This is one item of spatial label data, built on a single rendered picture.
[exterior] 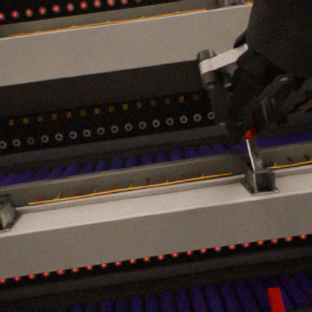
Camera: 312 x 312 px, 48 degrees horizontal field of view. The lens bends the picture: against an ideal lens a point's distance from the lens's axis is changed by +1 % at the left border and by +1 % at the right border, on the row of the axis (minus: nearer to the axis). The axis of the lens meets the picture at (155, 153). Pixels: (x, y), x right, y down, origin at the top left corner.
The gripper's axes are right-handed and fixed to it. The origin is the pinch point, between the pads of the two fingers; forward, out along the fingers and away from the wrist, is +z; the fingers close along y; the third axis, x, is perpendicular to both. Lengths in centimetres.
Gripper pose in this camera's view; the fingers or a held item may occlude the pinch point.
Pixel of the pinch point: (247, 122)
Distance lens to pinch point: 38.4
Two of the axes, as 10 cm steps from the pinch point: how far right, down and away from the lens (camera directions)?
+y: 9.9, -1.4, 0.2
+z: 0.2, 2.6, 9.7
